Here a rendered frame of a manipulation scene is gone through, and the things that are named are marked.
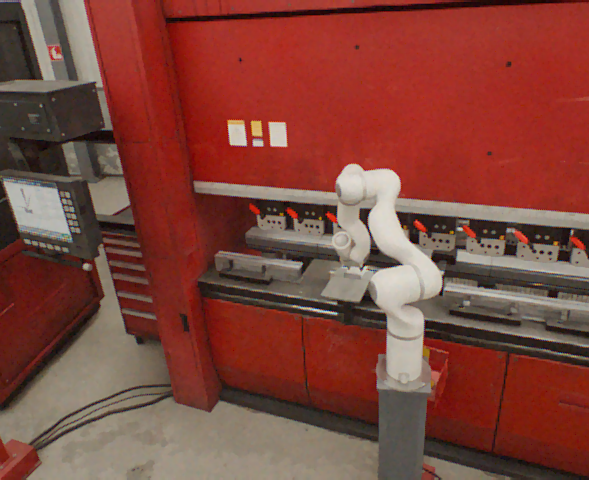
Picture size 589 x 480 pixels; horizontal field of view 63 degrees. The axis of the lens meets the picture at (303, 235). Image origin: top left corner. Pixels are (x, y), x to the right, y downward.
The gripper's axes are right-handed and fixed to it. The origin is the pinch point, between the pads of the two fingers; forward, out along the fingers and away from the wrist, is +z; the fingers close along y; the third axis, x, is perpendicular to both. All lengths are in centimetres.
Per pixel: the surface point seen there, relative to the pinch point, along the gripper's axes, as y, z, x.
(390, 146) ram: -16, -45, -39
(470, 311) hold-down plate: -54, 8, 11
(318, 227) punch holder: 18.6, -12.5, -12.9
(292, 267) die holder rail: 34.0, 6.4, 2.8
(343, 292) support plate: 0.4, -8.8, 16.0
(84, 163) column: 490, 254, -188
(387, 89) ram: -14, -63, -54
